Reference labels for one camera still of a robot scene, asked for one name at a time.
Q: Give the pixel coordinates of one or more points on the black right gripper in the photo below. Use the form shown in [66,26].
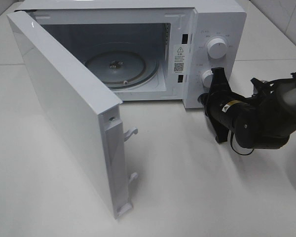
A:
[226,110]

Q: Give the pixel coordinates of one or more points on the round white door button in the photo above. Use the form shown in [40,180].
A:
[202,98]

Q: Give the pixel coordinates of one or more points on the white microwave door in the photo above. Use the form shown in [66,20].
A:
[81,108]

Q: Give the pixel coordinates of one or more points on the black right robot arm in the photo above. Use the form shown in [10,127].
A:
[263,121]

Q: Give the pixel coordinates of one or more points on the white lower microwave knob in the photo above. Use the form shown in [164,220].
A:
[207,77]

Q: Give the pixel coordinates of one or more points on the white microwave knob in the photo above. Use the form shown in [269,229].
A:
[217,48]
[207,77]

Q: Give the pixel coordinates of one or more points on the white upper microwave knob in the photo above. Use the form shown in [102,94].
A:
[217,48]

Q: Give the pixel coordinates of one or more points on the white warning label sticker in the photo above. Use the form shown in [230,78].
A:
[179,58]

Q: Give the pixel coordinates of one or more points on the white microwave oven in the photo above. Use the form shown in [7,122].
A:
[87,28]

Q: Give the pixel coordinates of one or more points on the glass microwave turntable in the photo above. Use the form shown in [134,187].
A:
[121,69]

